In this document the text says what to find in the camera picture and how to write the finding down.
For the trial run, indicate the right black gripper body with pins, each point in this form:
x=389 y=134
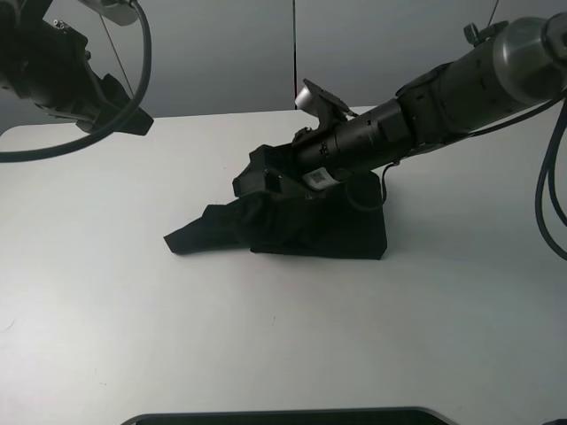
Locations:
x=288 y=172

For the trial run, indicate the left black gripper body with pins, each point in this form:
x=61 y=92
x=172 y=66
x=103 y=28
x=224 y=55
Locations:
x=100 y=112

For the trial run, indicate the black printed t-shirt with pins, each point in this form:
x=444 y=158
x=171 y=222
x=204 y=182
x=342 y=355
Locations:
x=347 y=223

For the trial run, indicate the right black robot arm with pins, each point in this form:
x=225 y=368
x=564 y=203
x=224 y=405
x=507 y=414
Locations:
x=511 y=67

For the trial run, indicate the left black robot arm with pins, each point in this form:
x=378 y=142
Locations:
x=48 y=65

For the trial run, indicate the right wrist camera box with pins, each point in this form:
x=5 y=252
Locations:
x=329 y=109

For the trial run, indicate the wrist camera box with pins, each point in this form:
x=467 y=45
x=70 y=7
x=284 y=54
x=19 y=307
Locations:
x=119 y=12
x=329 y=109

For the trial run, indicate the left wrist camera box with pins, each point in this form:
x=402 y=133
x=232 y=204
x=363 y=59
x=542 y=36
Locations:
x=119 y=12

